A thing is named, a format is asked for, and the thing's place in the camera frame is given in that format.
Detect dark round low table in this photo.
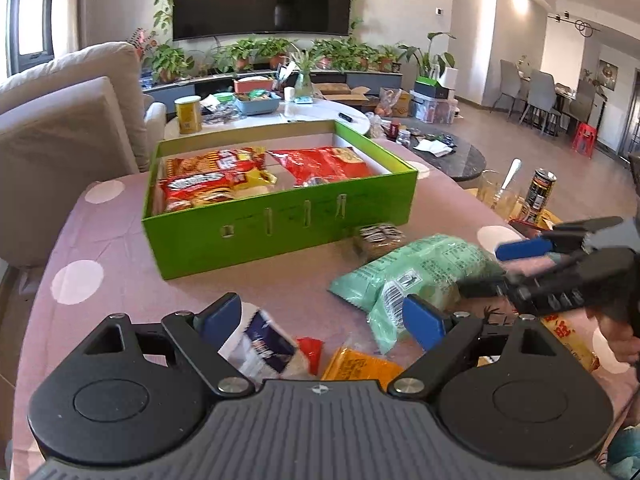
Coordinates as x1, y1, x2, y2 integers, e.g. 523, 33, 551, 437
394, 127, 487, 184

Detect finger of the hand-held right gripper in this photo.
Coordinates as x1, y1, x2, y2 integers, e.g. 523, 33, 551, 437
495, 216, 624, 262
457, 272, 539, 304

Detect green cardboard box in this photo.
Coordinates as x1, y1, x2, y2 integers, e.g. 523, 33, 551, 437
141, 119, 419, 281

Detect glass vase with green plant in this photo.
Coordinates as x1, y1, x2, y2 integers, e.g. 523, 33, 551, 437
289, 45, 317, 101

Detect orange snack packet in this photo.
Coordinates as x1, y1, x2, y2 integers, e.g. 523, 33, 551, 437
320, 346, 405, 382

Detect black track light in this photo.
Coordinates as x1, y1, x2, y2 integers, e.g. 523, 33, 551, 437
547, 11, 602, 39

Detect large red snack bag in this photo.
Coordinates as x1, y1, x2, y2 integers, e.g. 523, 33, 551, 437
267, 146, 376, 189

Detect white oval coffee table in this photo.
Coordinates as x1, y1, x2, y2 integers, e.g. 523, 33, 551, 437
164, 97, 371, 137

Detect blue basket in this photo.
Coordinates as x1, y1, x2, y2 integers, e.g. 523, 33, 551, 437
234, 91, 282, 116

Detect beige sofa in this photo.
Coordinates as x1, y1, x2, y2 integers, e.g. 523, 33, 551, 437
0, 41, 167, 267

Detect light curtain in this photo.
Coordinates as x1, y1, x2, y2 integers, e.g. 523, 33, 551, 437
50, 0, 84, 57

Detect grey television cabinet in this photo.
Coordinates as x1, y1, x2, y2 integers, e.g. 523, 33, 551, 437
142, 71, 404, 107

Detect white spoon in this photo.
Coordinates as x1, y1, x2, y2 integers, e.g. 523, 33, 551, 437
492, 158, 522, 206

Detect red flowering plant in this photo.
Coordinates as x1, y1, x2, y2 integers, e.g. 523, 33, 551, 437
126, 27, 159, 59

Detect yellow can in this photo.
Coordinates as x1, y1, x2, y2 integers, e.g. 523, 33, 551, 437
174, 95, 203, 135

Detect drinking glass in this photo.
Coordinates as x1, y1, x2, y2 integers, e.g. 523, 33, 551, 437
476, 170, 527, 219

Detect red plastic stool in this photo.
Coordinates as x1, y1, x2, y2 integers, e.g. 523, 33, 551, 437
572, 122, 599, 159

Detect red chip bag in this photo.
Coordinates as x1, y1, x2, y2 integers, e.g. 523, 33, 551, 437
159, 170, 239, 214

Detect crumpled clear plastic wrappers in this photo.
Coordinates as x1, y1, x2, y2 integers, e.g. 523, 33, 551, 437
201, 104, 239, 127

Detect green black box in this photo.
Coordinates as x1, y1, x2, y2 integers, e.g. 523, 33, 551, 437
414, 76, 454, 100

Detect large leafy floor plant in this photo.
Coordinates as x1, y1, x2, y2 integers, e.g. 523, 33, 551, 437
397, 32, 457, 82

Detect orange red snack bag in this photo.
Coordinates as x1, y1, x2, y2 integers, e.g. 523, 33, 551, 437
165, 146, 267, 174

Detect row of potted green plants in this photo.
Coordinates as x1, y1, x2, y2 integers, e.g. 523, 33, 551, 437
149, 36, 404, 84

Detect blue white red snack packet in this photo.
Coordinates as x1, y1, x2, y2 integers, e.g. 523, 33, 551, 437
220, 307, 325, 379

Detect dark framed window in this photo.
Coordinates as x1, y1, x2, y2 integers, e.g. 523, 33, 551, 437
5, 0, 57, 77

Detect pink storage box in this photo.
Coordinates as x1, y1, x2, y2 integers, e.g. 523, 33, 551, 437
233, 77, 275, 94

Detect light green snack bag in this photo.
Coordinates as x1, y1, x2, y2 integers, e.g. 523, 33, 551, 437
328, 233, 507, 356

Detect clear brown pastry packet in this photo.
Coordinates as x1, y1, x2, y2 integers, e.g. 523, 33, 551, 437
352, 223, 407, 261

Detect black drink can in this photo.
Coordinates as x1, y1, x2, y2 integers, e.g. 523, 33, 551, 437
523, 168, 558, 224

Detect person's right hand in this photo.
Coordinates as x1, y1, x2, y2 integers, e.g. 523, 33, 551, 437
599, 309, 640, 364

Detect white crumpled paper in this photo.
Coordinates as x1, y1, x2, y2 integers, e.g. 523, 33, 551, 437
415, 139, 454, 156

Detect clear plastic storage box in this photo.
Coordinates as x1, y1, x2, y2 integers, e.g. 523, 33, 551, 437
410, 92, 459, 125

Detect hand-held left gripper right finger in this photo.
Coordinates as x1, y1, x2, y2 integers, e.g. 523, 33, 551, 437
387, 294, 572, 400

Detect framed wall picture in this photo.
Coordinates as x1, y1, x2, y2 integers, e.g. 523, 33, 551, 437
597, 59, 620, 91

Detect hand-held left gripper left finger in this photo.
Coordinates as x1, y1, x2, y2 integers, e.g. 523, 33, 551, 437
75, 292, 256, 400

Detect grey dining chair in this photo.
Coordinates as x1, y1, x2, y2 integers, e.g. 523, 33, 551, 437
519, 69, 562, 134
569, 80, 609, 132
491, 59, 524, 117

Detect open cardboard box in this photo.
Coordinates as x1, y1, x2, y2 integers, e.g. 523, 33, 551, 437
317, 82, 371, 107

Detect pink polka dot tablecloth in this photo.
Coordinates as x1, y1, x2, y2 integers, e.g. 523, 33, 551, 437
12, 160, 640, 467

